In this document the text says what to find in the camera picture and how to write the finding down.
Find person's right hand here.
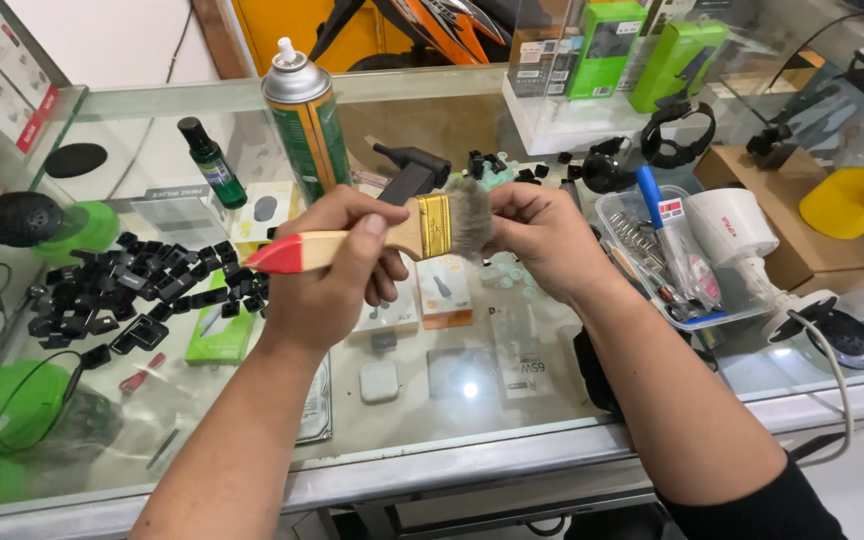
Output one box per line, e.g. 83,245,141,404
486,182,630,303

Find person's left hand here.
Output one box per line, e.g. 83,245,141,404
258,183,412,355

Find red-tipped wooden paint brush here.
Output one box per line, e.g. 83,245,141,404
243,178,495,275

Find cluster of translucent teal domes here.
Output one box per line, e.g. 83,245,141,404
477,251,540,303

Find clear plastic tool container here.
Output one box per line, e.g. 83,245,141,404
595,184,778,332

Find black round gadget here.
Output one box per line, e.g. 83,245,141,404
580,136,638,195

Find white box with grey oval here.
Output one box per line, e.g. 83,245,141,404
233,181,303,246

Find flat green product box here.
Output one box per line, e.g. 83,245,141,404
184,268,258,368

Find scattered small black keycaps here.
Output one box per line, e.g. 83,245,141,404
465,148,585,187

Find clear charger package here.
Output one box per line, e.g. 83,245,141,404
487,303,558,401

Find white square charger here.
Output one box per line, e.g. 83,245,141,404
359,361,402,405

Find silver hard drive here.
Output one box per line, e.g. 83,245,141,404
295,352,334,446

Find clear acrylic display stand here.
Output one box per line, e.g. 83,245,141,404
501,0,711,157

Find black electric air blower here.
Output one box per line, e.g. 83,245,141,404
372,142,453,207

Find small green bottle black cap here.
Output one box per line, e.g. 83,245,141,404
177,117,249,211

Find white grey holder box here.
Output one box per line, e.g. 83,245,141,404
130,185,232,250

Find black wrist watch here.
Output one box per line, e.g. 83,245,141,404
640,101,718,171

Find silver green spray can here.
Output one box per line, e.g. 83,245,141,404
261,37,353,205

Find pile of black keycaps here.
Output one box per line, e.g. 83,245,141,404
27,231,272,372

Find brown cardboard box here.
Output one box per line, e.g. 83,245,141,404
693,144,864,295

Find orange black motorcycle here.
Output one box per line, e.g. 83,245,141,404
308,0,525,73

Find black oval pad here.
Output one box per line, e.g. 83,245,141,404
43,142,109,180

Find black microphone on green stand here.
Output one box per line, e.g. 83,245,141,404
0,191,123,265

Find yellow plastic cup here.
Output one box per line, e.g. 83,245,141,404
799,166,864,240

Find black sleeve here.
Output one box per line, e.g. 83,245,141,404
657,450,850,540

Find rack of memory card packs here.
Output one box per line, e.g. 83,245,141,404
0,0,63,213

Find blue-handled screwdriver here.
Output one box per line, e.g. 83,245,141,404
634,165,703,301

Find white security camera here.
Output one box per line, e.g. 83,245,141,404
683,187,864,370

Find red cable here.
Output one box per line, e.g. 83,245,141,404
117,352,168,397

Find green round object with cable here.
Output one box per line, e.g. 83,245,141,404
0,349,96,454

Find white camera cable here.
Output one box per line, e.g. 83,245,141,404
786,309,854,468

